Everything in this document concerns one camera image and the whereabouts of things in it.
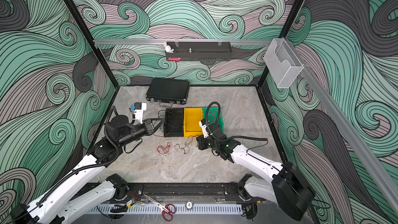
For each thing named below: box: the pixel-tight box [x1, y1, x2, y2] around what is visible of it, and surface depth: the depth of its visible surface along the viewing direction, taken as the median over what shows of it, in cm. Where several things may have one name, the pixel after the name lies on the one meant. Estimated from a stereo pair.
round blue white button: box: [185, 200, 194, 210], surface depth 71 cm
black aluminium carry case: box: [145, 77, 191, 108], surface depth 113 cm
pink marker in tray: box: [167, 57, 182, 62], surface depth 92 cm
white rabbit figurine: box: [163, 41, 175, 53], surface depth 87 cm
